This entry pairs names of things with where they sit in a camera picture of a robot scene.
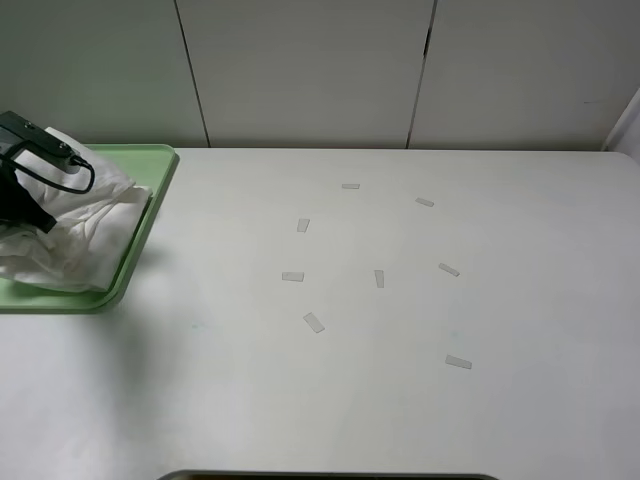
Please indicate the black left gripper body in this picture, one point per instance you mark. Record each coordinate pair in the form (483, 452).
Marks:
(18, 208)

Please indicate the white short sleeve t-shirt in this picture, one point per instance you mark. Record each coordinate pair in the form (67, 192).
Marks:
(92, 233)

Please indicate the light green plastic tray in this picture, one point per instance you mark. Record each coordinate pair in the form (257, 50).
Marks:
(151, 165)

